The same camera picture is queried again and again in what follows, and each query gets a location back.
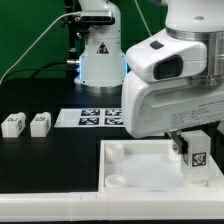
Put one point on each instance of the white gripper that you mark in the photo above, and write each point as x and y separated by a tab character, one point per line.
153	108

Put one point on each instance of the white square tabletop part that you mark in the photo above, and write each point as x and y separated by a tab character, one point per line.
150	166

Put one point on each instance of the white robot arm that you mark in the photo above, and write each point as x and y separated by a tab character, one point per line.
105	66

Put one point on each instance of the white L-shaped obstacle fence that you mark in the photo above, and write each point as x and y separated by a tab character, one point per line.
156	205

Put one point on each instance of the white sheet with tags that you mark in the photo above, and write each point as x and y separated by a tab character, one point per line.
89	117

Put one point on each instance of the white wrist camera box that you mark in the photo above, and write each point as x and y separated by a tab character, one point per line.
161	58

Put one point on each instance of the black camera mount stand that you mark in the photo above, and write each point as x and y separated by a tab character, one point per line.
72	21

